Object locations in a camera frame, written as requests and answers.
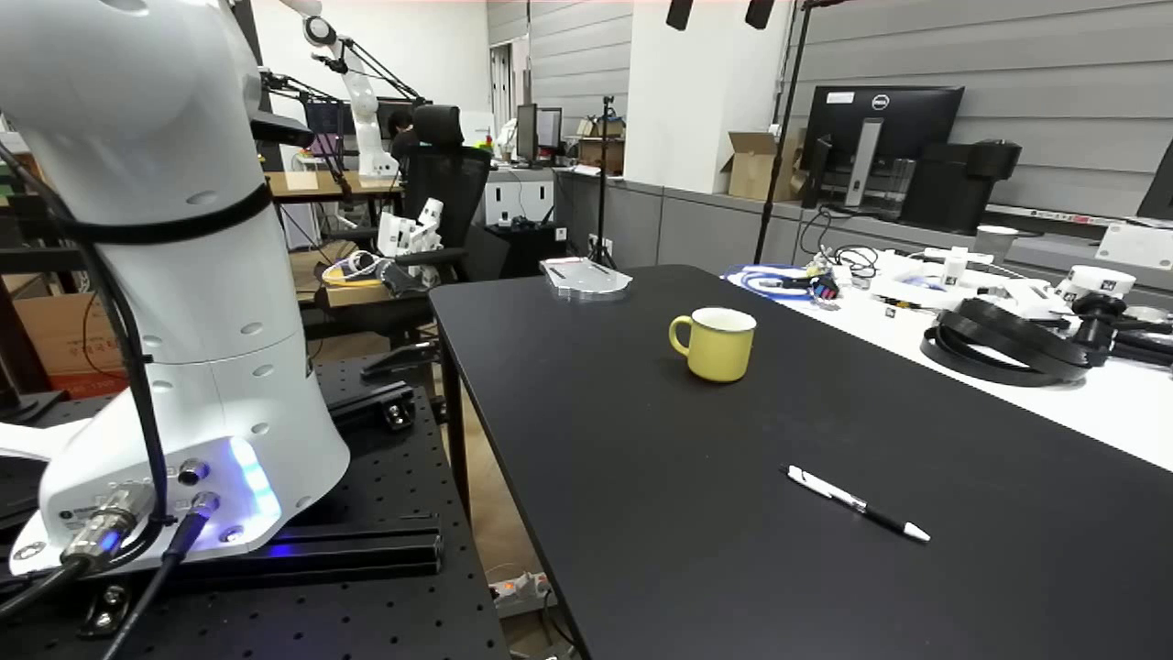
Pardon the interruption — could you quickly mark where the yellow enamel mug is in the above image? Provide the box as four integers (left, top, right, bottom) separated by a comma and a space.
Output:
665, 304, 763, 388

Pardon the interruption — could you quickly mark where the black box-shaped device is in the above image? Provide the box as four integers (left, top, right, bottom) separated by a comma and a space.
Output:
906, 137, 1027, 239

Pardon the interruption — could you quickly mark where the coiled black cable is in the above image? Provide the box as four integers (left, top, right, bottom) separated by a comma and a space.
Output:
921, 292, 1101, 388

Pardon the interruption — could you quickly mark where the black device with cables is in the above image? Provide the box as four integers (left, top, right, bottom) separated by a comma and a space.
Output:
1066, 286, 1173, 366

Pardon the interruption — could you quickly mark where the white plastic tray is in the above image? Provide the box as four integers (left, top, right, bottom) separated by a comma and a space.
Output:
539, 251, 638, 304

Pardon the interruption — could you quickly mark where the black and white pen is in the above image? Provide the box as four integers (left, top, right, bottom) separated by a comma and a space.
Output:
783, 463, 935, 546

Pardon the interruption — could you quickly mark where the white background desk lamp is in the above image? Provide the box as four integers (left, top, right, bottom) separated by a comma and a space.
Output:
300, 9, 433, 183

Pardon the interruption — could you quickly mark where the wooden desk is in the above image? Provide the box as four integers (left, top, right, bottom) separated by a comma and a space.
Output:
259, 170, 406, 206

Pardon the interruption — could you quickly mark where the silver connector cable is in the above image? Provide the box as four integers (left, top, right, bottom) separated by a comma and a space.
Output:
0, 506, 144, 624

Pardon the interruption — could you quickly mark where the black perforated breadboard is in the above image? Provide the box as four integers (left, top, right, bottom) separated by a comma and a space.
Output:
0, 361, 515, 660

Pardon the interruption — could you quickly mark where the white toy robot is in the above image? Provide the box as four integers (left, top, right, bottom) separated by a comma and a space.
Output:
374, 193, 449, 259

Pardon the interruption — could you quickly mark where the gray partition cabinet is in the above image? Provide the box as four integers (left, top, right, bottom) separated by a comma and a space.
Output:
552, 170, 837, 276

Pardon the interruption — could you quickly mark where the brown cardboard box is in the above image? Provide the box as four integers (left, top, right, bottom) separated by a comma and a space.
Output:
8, 291, 131, 399

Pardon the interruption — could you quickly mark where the white drawer cabinet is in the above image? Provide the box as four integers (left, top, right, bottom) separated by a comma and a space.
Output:
479, 163, 561, 231

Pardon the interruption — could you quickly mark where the black office chair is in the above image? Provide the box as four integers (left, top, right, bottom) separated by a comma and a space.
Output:
359, 144, 549, 382

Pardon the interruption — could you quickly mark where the black computer monitor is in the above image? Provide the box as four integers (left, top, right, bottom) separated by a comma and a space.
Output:
796, 82, 969, 223

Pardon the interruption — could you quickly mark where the white paper clutter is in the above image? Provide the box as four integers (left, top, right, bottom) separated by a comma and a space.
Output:
840, 242, 1083, 322

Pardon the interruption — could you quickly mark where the black light stand pole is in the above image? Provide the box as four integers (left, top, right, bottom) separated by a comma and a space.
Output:
753, 0, 847, 267

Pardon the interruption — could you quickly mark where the black base power cable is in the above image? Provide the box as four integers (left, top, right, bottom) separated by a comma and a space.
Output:
98, 506, 216, 660

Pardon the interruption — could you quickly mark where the small background monitor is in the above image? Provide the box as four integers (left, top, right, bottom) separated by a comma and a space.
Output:
374, 100, 464, 156

